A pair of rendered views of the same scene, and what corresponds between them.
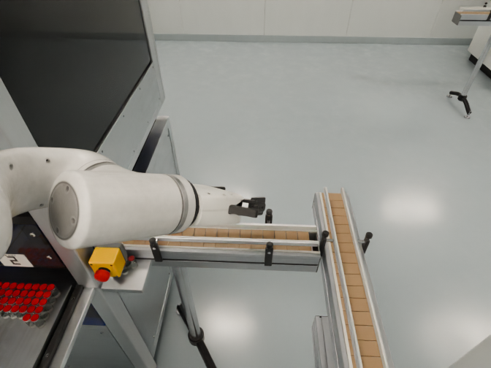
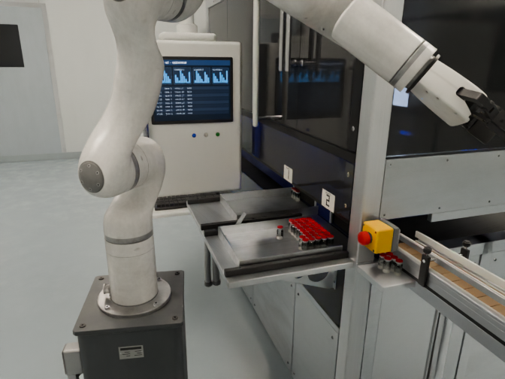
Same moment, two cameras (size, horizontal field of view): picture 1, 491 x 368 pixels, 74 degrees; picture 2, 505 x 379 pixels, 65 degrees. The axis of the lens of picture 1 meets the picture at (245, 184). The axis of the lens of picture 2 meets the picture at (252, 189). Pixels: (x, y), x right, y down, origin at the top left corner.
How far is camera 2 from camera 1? 0.58 m
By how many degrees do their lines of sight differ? 62
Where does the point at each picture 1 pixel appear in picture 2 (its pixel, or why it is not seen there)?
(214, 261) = (477, 325)
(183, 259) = (446, 299)
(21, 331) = (292, 247)
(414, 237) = not seen: outside the picture
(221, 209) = (449, 82)
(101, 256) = (375, 224)
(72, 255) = (358, 210)
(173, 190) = (415, 38)
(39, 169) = not seen: hidden behind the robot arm
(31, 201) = not seen: hidden behind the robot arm
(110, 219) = (358, 16)
